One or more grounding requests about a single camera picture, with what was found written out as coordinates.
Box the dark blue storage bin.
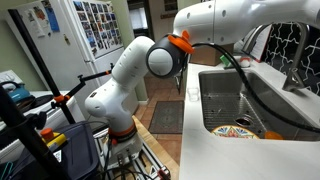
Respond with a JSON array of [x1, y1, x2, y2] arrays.
[[9, 120, 101, 180]]

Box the clear plastic cup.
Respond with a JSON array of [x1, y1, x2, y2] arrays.
[[187, 87, 200, 102]]

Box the stainless steel sink basin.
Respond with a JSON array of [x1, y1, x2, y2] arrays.
[[198, 68, 320, 142]]

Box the photo collage sheet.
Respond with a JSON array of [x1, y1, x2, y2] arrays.
[[72, 0, 124, 58]]

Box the dark patterned floor rug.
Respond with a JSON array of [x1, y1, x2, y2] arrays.
[[148, 100, 185, 135]]

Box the colourful patterned plate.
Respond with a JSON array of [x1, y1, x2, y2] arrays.
[[210, 124, 261, 140]]

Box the black tripod with orange clamp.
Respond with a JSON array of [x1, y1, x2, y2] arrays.
[[7, 8, 115, 125]]

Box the teal clothes iron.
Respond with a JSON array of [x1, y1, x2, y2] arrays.
[[0, 80, 36, 104]]

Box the aluminium frame rails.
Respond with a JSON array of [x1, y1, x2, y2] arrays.
[[93, 128, 174, 180]]

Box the white appliance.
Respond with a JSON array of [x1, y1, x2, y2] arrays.
[[0, 69, 87, 164]]

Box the red clamp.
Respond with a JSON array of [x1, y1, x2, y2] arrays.
[[157, 168, 172, 180]]

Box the white scrubber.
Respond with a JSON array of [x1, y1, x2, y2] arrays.
[[239, 55, 252, 69]]

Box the brushed steel gooseneck faucet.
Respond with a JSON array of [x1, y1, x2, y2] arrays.
[[241, 19, 312, 93]]

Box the red emergency stop button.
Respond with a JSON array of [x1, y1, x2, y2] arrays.
[[39, 127, 68, 149]]

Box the green dish sponge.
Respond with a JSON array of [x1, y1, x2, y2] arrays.
[[219, 54, 232, 69]]

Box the thick black stand pole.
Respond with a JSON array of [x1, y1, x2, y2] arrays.
[[0, 84, 69, 180]]

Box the white refrigerator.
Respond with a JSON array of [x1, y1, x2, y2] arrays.
[[14, 0, 143, 118]]

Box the orange fruit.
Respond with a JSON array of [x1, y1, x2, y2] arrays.
[[263, 130, 285, 141]]

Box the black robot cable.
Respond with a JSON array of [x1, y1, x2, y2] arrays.
[[191, 42, 320, 134]]

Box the white board with red edge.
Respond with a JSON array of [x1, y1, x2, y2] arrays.
[[249, 23, 273, 63]]

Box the blue paper note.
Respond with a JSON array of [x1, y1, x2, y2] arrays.
[[41, 0, 61, 33]]

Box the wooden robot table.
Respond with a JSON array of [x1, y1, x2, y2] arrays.
[[131, 114, 181, 180]]

